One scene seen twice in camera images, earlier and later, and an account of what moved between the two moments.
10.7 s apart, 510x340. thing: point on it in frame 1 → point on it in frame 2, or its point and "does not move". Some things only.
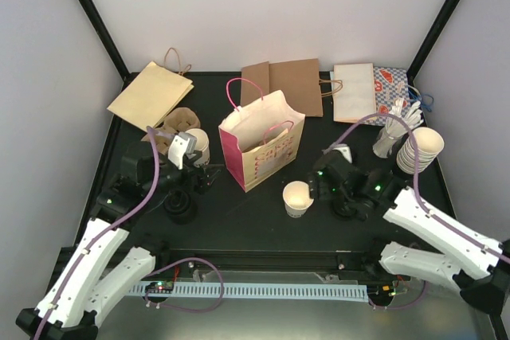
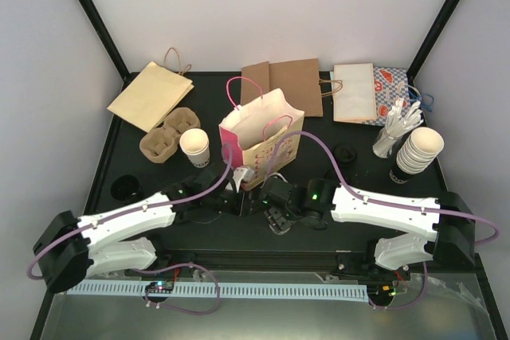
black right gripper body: x=326 y=193 → x=283 y=223
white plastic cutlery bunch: x=394 y=129 does not move
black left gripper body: x=188 y=183 → x=213 y=201
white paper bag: x=354 y=96 does not move
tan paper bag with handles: x=154 y=93 does not move
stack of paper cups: x=429 y=142 does not move
